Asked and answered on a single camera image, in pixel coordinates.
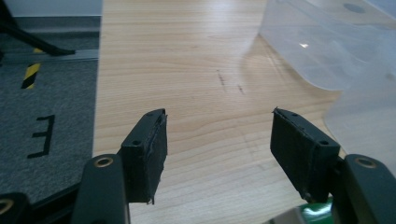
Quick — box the clear plastic bag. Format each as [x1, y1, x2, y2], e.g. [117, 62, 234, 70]
[259, 0, 396, 175]

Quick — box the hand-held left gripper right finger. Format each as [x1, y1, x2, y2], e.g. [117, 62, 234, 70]
[269, 107, 396, 224]

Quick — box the grey metal floor strip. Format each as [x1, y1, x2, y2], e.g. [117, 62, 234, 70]
[0, 49, 100, 65]

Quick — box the green object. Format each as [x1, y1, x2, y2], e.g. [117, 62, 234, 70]
[298, 199, 334, 224]

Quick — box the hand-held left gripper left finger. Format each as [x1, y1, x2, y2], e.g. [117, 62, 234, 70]
[72, 107, 169, 224]

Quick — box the black stand leg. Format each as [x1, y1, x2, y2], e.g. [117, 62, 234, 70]
[0, 0, 77, 58]

